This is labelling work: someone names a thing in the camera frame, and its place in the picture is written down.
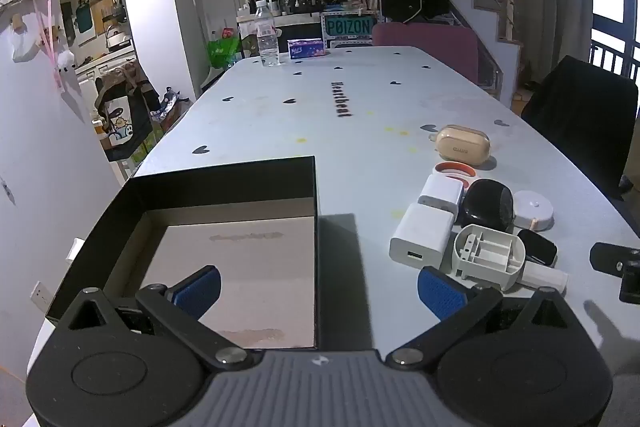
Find white round tape measure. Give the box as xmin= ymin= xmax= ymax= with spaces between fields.
xmin=512 ymin=190 xmax=555 ymax=230

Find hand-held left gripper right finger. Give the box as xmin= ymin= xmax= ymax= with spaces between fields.
xmin=385 ymin=266 xmax=578 ymax=370

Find pink lanyard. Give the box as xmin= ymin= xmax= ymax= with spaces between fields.
xmin=35 ymin=0 xmax=67 ymax=94

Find white storage rack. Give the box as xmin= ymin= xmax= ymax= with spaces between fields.
xmin=231 ymin=0 xmax=281 ymax=58

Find cartoon tote bag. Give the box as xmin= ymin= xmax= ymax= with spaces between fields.
xmin=94 ymin=59 xmax=162 ymax=162

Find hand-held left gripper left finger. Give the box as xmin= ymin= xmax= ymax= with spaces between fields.
xmin=59 ymin=264 xmax=248 ymax=369

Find green plastic bag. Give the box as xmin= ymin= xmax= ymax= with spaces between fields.
xmin=207 ymin=34 xmax=241 ymax=68

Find kettle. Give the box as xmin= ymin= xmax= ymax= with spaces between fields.
xmin=106 ymin=24 xmax=132 ymax=52

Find black chair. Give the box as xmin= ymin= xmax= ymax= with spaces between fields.
xmin=520 ymin=55 xmax=640 ymax=200

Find beige earbud case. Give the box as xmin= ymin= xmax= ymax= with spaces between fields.
xmin=433 ymin=125 xmax=492 ymax=166

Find white orange scissors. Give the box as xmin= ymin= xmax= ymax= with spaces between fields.
xmin=434 ymin=161 xmax=476 ymax=188

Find clear water bottle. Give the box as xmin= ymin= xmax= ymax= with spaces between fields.
xmin=255 ymin=0 xmax=281 ymax=68

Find small white charger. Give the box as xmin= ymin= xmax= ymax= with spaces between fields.
xmin=417 ymin=174 xmax=467 ymax=214

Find purple tissue box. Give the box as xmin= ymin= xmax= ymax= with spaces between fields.
xmin=287 ymin=38 xmax=327 ymax=60

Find pink chair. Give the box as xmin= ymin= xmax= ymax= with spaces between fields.
xmin=372 ymin=23 xmax=481 ymax=85

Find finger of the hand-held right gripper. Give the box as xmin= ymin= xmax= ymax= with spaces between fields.
xmin=590 ymin=243 xmax=640 ymax=304

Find black smartwatch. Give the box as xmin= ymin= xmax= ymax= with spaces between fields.
xmin=516 ymin=228 xmax=558 ymax=267

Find white plastic holder with handle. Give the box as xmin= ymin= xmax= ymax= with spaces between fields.
xmin=451 ymin=224 xmax=569 ymax=294

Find black cardboard box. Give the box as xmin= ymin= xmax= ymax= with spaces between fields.
xmin=45 ymin=155 xmax=321 ymax=350

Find large white charger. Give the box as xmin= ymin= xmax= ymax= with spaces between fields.
xmin=389 ymin=203 xmax=456 ymax=270

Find black oval mouse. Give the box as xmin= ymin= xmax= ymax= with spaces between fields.
xmin=460 ymin=179 xmax=516 ymax=233

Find teal sign box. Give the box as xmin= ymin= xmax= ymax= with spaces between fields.
xmin=320 ymin=12 xmax=377 ymax=50

